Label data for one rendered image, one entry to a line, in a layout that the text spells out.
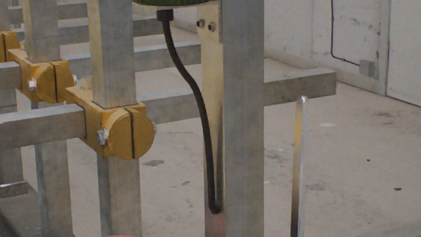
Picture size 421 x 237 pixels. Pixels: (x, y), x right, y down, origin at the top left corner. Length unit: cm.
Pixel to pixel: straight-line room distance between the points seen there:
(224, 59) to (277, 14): 490
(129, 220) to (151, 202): 226
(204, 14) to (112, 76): 25
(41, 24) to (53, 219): 27
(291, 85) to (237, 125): 39
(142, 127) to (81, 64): 32
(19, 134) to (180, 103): 18
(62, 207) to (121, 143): 33
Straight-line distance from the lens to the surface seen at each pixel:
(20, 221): 126
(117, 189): 85
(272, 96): 96
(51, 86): 103
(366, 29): 472
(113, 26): 80
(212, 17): 57
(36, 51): 105
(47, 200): 110
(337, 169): 347
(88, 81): 90
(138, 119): 80
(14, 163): 135
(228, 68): 58
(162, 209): 306
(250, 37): 58
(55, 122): 85
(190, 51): 118
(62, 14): 163
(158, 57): 116
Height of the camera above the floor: 119
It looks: 16 degrees down
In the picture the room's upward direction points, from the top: 1 degrees counter-clockwise
